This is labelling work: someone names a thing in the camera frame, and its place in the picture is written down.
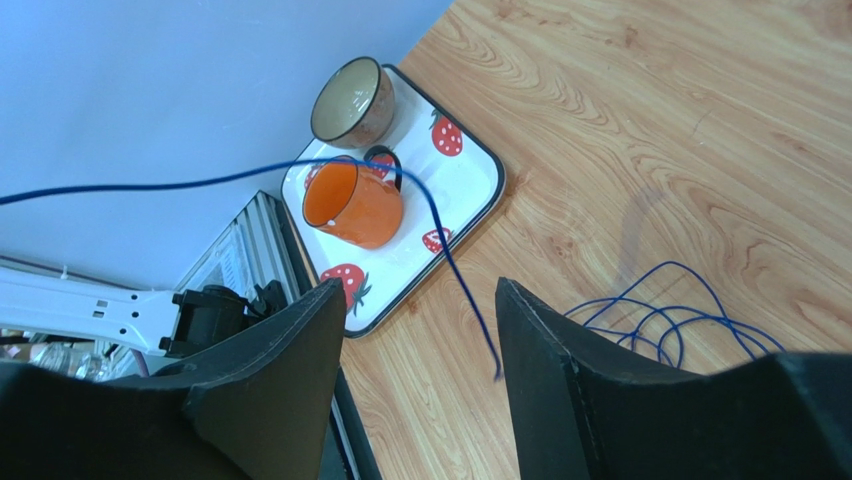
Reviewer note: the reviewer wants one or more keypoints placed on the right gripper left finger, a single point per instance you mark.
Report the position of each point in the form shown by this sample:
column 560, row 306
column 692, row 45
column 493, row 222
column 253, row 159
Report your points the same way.
column 255, row 406

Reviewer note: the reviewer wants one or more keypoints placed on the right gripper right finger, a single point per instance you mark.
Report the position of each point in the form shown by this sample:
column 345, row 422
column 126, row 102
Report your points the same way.
column 583, row 407

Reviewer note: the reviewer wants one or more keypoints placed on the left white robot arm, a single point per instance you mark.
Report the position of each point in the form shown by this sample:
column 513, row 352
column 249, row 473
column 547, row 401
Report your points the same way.
column 160, row 323

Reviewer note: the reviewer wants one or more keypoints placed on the orange glass mug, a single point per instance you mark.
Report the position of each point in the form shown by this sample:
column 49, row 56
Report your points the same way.
column 359, row 204

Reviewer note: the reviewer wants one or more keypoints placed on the strawberry pattern tray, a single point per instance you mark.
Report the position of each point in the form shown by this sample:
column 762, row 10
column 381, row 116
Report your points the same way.
column 452, row 182

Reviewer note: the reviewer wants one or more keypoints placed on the grey slotted cable duct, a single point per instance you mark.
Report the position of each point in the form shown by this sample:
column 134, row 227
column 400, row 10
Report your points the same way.
column 250, row 257

